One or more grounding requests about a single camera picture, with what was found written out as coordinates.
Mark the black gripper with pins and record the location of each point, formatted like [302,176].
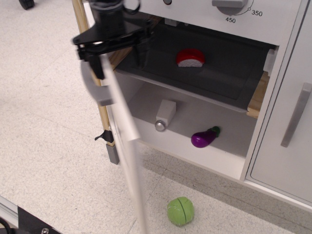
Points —
[114,29]

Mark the white oven door with window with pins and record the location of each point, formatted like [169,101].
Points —
[126,135]

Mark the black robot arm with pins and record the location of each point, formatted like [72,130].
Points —
[115,28]

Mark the round oven indicator button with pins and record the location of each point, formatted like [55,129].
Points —
[167,2]

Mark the dark grey oven tray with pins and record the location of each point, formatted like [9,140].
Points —
[229,77]

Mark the grey oven temperature knob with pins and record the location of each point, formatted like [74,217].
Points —
[229,7]

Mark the red white sushi toy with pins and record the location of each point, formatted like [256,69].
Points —
[190,57]

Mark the white salt shaker silver cap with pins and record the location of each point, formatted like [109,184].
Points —
[165,115]

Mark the grey cabinet leg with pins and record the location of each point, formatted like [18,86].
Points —
[113,154]

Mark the black caster wheel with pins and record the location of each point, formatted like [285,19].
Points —
[27,4]

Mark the white toy kitchen cabinet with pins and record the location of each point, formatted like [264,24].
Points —
[269,21]

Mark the purple toy eggplant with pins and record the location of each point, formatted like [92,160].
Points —
[203,139]

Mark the green toy cabbage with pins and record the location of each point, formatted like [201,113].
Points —
[180,211]

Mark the white cupboard door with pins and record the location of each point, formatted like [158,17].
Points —
[288,171]

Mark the grey oven door handle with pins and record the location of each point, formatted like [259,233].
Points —
[101,94]

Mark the silver cupboard door handle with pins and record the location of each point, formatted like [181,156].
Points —
[297,114]

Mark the black metal base plate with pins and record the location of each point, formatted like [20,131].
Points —
[33,225]

